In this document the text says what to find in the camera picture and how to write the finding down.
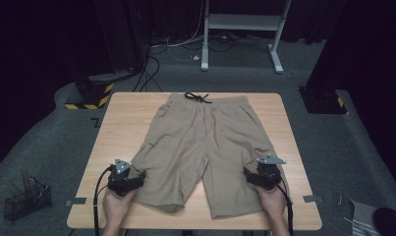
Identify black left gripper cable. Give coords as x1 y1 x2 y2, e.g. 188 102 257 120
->
92 165 116 236

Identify black wire basket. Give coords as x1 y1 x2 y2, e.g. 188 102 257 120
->
3 176 53 224

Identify person's left hand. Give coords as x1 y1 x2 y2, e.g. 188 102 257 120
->
102 190 136 225

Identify person's right hand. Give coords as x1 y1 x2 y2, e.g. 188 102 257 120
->
255 186 288 224

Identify beige shorts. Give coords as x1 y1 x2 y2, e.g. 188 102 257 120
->
128 92 290 220

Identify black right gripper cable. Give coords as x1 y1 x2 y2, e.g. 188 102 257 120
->
275 183 295 236

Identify black floor cables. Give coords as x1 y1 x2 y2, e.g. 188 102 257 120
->
132 32 272 93

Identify grey tape strip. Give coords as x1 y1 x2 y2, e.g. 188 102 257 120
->
64 197 87 207
302 194 324 204

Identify black drawstring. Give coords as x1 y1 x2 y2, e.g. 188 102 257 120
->
184 91 213 105

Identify white floor cable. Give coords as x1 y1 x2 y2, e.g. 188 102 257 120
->
149 0 207 63

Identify grey striped sheet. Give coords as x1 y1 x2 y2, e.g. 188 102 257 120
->
348 198 380 236

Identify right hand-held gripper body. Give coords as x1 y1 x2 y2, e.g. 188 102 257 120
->
255 152 287 192

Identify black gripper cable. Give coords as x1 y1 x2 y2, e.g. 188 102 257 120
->
92 165 116 236
275 183 295 236

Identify white metal stand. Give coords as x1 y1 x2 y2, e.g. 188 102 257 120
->
199 0 293 75

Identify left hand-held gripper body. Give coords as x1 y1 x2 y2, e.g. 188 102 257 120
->
106 158 135 198

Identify black yellow striped stand base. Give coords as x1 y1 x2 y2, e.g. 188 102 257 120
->
64 73 116 111

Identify black round object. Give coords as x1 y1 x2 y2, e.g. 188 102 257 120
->
371 206 396 236

